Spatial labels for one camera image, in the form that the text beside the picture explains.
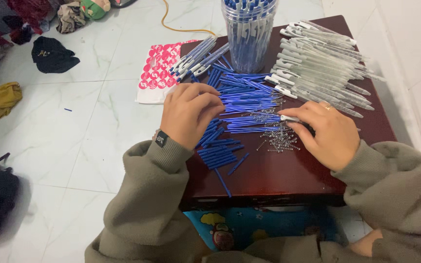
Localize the person's left hand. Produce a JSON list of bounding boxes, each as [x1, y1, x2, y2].
[[159, 83, 226, 150]]

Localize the person's right hand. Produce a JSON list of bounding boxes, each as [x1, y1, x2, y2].
[[278, 101, 361, 172]]

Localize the pile of thin blue refills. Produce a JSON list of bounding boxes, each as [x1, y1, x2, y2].
[[207, 54, 288, 134]]

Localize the group of blue white pens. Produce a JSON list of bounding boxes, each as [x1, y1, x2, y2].
[[169, 35, 230, 83], [224, 0, 277, 72]]

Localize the pile of short blue tubes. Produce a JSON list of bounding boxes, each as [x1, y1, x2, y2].
[[195, 117, 250, 176]]

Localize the white bag with red dots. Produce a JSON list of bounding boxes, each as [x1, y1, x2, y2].
[[135, 39, 199, 105]]

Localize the clear plastic jar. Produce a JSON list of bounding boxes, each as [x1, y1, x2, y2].
[[221, 0, 279, 74]]

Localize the pile of small metal springs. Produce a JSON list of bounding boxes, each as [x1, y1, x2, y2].
[[240, 93, 302, 153]]

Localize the long blue tube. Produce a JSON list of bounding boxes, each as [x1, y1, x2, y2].
[[214, 168, 232, 198]]

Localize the dark red low table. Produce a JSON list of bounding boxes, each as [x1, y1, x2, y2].
[[179, 15, 397, 212]]

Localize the pile of clear pen barrels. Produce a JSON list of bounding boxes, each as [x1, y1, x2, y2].
[[264, 19, 386, 119]]

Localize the blue cartoon print mat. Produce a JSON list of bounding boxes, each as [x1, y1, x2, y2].
[[184, 206, 347, 253]]

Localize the green plush toy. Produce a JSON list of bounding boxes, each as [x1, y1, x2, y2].
[[80, 0, 112, 21]]

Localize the beige brown crumpled cloth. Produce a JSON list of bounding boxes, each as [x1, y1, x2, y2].
[[56, 1, 86, 34]]

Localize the black cloth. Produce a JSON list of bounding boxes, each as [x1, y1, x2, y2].
[[31, 36, 81, 74]]

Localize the heap of dark clothes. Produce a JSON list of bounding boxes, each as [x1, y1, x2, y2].
[[0, 0, 62, 67]]

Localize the orange cable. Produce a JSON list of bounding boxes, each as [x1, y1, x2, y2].
[[160, 0, 216, 36]]

